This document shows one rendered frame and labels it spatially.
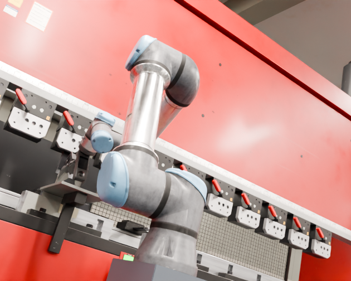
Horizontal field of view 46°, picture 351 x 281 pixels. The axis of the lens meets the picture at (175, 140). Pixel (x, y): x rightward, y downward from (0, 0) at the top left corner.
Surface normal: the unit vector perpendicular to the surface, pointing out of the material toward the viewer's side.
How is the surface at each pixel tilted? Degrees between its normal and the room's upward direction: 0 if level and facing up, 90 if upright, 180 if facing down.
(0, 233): 90
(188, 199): 90
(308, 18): 180
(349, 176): 90
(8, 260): 90
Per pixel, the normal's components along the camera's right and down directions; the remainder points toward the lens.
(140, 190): 0.36, 0.07
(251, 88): 0.55, -0.18
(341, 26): -0.24, 0.90
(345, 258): -0.80, -0.39
